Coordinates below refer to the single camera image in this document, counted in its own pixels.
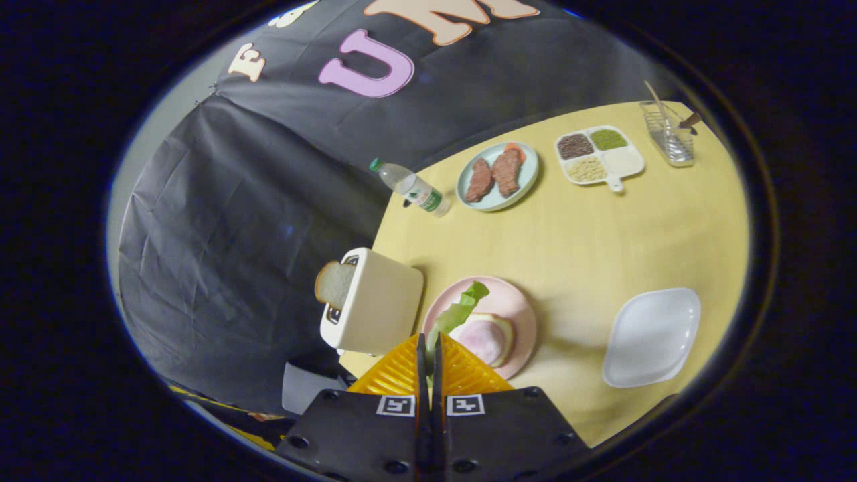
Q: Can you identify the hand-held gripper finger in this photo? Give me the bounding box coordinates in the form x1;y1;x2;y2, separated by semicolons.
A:
431;333;593;482
275;333;436;482

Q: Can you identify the green lettuce leaf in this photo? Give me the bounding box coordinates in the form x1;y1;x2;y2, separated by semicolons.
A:
426;281;491;355

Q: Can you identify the toasted bread slice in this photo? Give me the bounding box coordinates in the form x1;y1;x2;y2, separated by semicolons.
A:
315;261;358;310

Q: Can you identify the pink ham slice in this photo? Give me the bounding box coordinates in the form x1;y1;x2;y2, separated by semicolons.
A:
459;319;508;366

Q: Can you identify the cream white toaster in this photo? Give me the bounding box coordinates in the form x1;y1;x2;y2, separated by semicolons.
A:
320;248;425;357

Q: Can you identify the bread slice under ham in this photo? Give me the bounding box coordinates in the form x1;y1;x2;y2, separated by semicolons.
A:
450;313;516;368

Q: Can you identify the pink round plate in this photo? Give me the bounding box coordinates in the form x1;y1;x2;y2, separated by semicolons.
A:
422;276;538;380

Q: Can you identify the clear plastic water bottle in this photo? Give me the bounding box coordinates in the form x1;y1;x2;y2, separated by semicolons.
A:
370;158;451;218

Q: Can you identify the brown meat patty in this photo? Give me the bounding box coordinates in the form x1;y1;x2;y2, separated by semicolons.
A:
492;147;524;197
465;158;495;203

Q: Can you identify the white square plate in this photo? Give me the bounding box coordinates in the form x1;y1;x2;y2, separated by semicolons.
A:
602;288;702;389

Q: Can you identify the light blue plate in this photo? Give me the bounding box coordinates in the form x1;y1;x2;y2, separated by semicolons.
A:
456;141;540;212

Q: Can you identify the white divided condiment tray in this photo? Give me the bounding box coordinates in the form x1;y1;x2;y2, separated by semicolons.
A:
554;125;645;193

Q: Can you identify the metal wire utensil basket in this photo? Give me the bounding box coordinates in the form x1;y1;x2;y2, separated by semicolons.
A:
639;100;696;168

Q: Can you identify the beige utensil handle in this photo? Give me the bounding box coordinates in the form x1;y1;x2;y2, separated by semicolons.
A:
644;80;672;131

